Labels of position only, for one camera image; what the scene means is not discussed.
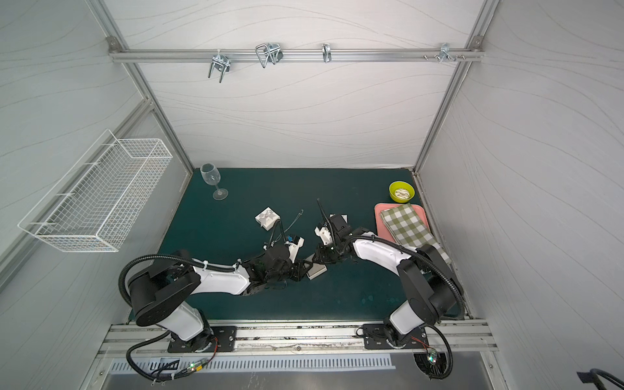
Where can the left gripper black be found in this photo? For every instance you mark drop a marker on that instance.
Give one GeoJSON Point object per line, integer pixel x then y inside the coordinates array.
{"type": "Point", "coordinates": [286, 266]}

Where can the white jewelry box base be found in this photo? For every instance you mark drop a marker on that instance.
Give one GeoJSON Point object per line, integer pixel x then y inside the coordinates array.
{"type": "Point", "coordinates": [317, 267]}

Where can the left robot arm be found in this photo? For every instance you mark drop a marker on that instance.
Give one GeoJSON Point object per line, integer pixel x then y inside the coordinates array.
{"type": "Point", "coordinates": [157, 287]}

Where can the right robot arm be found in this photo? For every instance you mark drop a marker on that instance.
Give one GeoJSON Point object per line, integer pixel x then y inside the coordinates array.
{"type": "Point", "coordinates": [398, 327]}

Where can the white closed jewelry box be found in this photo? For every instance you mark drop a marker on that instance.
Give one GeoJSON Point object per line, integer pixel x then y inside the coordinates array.
{"type": "Point", "coordinates": [267, 219]}

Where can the pink tray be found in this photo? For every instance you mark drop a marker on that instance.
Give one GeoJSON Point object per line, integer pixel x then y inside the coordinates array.
{"type": "Point", "coordinates": [382, 219]}

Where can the green checkered cloth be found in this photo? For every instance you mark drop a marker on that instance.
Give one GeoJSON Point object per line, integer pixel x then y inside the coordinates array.
{"type": "Point", "coordinates": [412, 229]}

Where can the green bowl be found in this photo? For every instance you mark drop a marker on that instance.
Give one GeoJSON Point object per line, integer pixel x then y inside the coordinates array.
{"type": "Point", "coordinates": [401, 192]}

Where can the clear wine glass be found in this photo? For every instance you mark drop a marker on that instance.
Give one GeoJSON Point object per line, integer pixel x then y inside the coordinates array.
{"type": "Point", "coordinates": [211, 175]}

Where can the metal carabiner hook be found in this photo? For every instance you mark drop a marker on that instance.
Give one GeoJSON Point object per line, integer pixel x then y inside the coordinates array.
{"type": "Point", "coordinates": [269, 53]}

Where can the metal clamp hook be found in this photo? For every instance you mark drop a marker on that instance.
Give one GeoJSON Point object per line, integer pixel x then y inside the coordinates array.
{"type": "Point", "coordinates": [220, 64]}

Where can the aluminium crossbar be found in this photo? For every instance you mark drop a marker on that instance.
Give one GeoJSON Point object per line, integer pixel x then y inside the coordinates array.
{"type": "Point", "coordinates": [290, 56]}

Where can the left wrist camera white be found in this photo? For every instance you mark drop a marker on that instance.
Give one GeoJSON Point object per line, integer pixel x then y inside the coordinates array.
{"type": "Point", "coordinates": [294, 243]}

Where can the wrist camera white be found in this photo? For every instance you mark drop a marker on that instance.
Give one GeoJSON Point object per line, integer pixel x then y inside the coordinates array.
{"type": "Point", "coordinates": [294, 243]}
{"type": "Point", "coordinates": [324, 233]}

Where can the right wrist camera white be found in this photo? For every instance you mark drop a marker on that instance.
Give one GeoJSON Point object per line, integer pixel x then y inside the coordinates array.
{"type": "Point", "coordinates": [324, 233]}

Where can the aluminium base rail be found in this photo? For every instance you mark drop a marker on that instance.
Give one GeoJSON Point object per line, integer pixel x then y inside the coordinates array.
{"type": "Point", "coordinates": [256, 338]}

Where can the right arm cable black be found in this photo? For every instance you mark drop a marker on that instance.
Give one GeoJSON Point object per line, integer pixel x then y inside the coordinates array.
{"type": "Point", "coordinates": [431, 286]}

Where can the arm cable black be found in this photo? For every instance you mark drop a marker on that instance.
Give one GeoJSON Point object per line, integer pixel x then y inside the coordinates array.
{"type": "Point", "coordinates": [183, 257]}
{"type": "Point", "coordinates": [431, 286]}

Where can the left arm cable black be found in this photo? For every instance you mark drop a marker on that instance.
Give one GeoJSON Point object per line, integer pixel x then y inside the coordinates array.
{"type": "Point", "coordinates": [183, 257]}

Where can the small metal ring hook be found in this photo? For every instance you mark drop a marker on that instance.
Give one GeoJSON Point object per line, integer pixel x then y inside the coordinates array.
{"type": "Point", "coordinates": [326, 52]}

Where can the white wire basket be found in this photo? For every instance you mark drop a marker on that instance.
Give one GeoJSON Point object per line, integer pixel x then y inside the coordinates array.
{"type": "Point", "coordinates": [93, 206]}

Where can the metal bracket hook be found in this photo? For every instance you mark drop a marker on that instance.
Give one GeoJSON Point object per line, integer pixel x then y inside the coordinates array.
{"type": "Point", "coordinates": [446, 54]}

